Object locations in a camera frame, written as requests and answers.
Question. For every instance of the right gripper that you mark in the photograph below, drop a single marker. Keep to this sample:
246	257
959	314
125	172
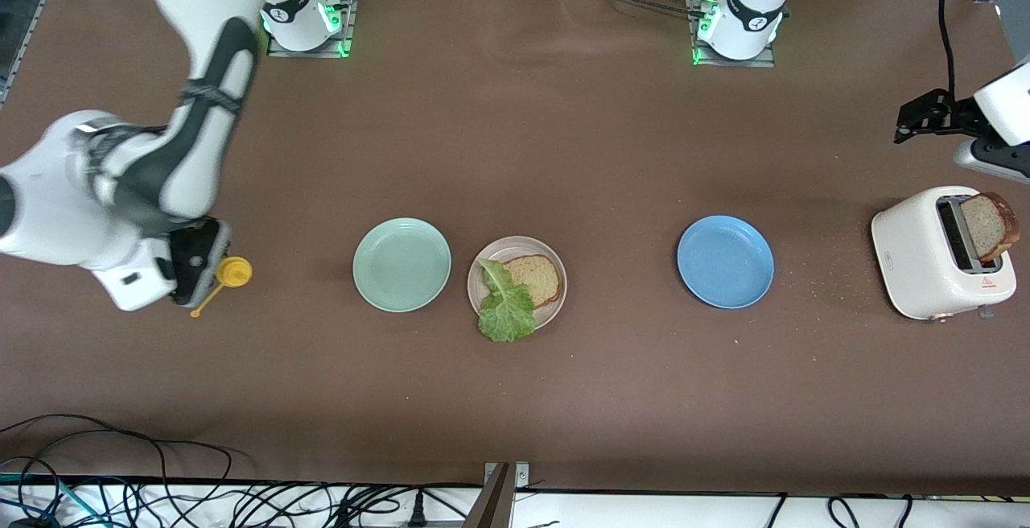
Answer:
193	258

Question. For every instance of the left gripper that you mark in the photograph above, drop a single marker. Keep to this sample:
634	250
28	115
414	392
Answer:
957	116

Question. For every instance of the yellow mustard squeeze bottle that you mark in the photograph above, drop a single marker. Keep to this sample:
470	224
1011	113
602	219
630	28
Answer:
235	271

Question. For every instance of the green lettuce leaf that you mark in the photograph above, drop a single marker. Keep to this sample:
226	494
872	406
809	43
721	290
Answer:
505	315

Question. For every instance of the brown bread slice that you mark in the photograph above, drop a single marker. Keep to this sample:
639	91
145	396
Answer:
541	278
986	226

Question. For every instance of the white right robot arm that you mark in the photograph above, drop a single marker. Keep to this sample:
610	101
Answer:
48	206

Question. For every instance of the blue plate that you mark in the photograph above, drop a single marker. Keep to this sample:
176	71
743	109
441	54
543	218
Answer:
725	261

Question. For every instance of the mint green plate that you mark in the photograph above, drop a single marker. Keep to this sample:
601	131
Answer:
401	265

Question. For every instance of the beige plate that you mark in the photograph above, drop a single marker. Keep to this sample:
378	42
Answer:
515	246

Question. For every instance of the white toaster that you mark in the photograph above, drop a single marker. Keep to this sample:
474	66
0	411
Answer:
917	270

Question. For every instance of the black power plug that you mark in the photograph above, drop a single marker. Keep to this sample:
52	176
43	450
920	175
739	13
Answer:
416	512

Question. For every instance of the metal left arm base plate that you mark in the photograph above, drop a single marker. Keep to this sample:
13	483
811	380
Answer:
768	63

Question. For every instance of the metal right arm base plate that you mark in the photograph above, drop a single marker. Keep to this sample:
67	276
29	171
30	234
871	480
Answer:
348	29

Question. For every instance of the dark grey metal post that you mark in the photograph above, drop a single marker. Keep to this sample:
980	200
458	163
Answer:
492	505

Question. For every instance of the grey metal table bracket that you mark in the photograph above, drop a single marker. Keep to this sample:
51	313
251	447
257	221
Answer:
521	476

